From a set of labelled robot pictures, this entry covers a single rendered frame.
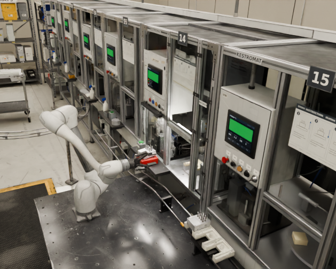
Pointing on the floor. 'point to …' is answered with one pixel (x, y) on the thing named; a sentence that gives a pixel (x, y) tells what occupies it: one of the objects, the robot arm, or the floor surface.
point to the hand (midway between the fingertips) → (153, 158)
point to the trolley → (9, 107)
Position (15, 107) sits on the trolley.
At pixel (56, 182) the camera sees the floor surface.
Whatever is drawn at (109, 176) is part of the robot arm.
